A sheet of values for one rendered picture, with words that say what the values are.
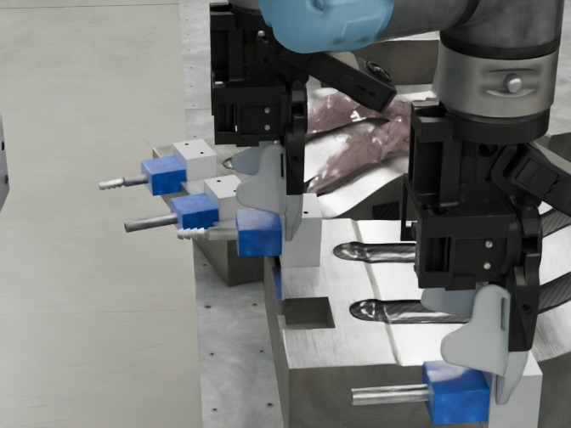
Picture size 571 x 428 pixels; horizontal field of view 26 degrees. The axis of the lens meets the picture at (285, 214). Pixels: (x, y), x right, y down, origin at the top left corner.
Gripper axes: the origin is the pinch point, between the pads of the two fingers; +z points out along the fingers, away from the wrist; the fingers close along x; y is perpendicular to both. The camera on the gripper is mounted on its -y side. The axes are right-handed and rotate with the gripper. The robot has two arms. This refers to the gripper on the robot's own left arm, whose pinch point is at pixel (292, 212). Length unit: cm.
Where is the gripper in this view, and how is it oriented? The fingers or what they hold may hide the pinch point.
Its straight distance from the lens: 114.1
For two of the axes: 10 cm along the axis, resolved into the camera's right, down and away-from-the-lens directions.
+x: 0.9, 4.5, -8.9
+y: -10.0, 0.4, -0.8
